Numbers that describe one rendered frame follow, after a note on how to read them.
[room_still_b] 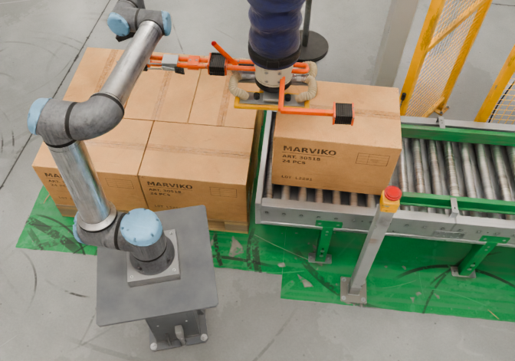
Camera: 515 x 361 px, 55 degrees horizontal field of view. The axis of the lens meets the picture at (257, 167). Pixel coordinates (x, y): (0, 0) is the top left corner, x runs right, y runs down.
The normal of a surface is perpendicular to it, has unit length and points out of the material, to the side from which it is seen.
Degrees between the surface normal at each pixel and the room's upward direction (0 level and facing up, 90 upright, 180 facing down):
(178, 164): 0
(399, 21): 90
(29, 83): 0
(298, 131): 0
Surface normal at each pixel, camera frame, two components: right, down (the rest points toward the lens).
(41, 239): 0.00, -0.59
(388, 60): -0.11, 0.80
